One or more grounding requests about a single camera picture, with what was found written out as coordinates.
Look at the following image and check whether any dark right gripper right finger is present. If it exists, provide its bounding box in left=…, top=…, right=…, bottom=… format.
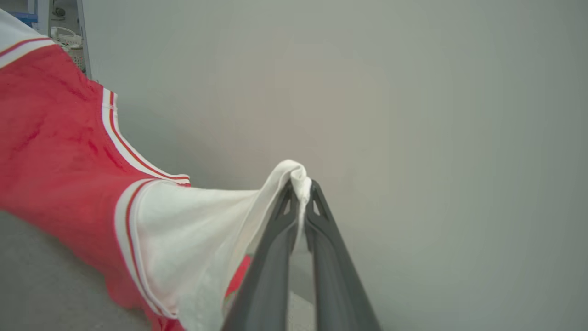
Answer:
left=305, top=181, right=382, bottom=331

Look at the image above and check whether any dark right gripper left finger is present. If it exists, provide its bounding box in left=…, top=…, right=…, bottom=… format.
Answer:
left=222, top=180, right=299, bottom=331

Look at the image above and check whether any red white basketball jersey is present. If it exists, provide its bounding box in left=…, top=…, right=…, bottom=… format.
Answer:
left=0, top=9, right=313, bottom=331

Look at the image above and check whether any white laundry basket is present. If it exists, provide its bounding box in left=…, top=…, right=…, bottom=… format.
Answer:
left=51, top=27, right=86, bottom=72

